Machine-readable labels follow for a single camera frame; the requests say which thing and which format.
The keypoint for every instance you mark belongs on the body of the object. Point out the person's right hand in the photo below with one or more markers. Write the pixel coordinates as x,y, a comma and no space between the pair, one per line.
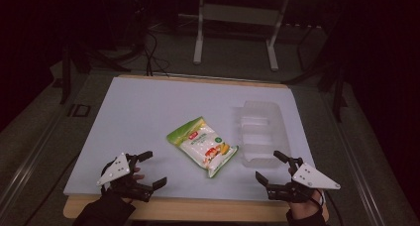
307,210

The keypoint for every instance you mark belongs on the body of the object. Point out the black metal stand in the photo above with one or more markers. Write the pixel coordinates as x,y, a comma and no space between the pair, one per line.
71,67
333,80

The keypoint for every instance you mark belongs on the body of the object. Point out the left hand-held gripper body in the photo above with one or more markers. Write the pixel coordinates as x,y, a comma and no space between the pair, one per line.
115,171

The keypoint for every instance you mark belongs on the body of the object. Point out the green and white snack packet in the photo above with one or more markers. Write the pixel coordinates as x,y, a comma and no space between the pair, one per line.
203,146

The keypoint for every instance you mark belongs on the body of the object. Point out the white table cover sheet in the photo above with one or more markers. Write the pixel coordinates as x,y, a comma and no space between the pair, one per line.
148,113

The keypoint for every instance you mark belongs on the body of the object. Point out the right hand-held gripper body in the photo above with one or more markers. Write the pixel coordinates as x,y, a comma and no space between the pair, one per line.
312,179

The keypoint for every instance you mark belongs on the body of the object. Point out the white metal stand frame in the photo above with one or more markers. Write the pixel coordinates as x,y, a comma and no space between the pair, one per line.
237,14

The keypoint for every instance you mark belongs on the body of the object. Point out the black floor socket plate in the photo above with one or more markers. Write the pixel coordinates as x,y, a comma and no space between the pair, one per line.
79,110

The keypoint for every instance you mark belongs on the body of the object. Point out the person's left hand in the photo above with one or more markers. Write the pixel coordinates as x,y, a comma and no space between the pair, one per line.
138,174

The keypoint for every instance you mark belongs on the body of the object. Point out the metal floor rail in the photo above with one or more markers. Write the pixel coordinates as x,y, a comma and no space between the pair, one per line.
29,166
355,160

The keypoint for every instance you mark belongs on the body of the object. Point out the clear plastic container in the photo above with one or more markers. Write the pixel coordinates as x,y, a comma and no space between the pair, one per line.
261,135

